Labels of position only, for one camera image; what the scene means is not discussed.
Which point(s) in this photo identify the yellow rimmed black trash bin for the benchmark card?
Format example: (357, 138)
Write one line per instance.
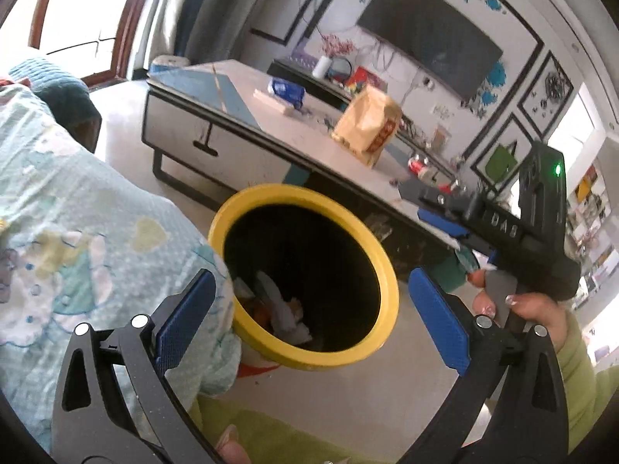
(309, 358)

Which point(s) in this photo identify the tan paper snack bag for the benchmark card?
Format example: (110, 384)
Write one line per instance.
(367, 125)

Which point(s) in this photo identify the black wall television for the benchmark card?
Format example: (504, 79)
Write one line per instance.
(425, 29)

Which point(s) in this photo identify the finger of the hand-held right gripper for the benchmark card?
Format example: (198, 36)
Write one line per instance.
(425, 194)
(437, 220)

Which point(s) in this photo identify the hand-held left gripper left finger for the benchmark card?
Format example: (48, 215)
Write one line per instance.
(186, 314)

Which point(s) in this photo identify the blue and white stool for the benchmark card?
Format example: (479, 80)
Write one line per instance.
(167, 61)

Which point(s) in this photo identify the black framed wall picture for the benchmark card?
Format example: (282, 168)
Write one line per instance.
(503, 159)
(549, 94)

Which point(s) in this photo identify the teal sofa cushion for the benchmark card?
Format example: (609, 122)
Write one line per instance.
(53, 87)

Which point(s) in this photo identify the grey and dark curtain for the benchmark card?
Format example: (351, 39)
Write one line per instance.
(169, 14)

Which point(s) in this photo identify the green clothing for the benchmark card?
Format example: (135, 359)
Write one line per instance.
(290, 447)

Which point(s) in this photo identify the grey tower air conditioner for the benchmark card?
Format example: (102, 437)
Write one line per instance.
(237, 5)

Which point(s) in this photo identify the cartoon printed blanket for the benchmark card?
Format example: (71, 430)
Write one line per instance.
(96, 203)

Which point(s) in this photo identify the blue packet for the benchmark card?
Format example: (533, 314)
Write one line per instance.
(287, 91)

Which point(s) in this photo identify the person's right forearm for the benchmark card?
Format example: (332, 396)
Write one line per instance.
(590, 386)

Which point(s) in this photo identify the wooden glass balcony door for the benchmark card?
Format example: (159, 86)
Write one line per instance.
(123, 19)

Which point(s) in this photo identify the crumpled white paper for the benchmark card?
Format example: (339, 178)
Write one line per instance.
(285, 314)

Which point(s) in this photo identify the red box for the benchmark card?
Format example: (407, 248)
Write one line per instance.
(363, 80)

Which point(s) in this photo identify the purple card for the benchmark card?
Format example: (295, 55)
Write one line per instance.
(303, 57)

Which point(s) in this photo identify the person's right hand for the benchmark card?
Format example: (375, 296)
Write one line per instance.
(537, 312)

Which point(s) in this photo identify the white coffee table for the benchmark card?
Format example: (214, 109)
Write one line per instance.
(290, 130)

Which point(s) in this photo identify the person's left hand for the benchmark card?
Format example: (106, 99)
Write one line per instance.
(234, 452)

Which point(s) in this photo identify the red bottle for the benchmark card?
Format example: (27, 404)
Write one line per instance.
(452, 186)

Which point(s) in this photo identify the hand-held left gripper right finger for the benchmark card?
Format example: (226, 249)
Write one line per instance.
(437, 321)

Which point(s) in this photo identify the round black framed mirror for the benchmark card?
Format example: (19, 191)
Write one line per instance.
(341, 70)

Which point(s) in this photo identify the white vase with red flowers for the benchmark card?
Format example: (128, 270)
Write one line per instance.
(320, 67)

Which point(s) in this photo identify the red and white can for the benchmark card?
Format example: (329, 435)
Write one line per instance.
(420, 167)

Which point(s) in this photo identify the dark green object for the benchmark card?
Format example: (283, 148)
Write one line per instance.
(452, 270)

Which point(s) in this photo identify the flat white box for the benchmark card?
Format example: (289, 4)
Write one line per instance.
(273, 102)

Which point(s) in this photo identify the cluttered shelf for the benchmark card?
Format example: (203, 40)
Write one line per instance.
(595, 232)

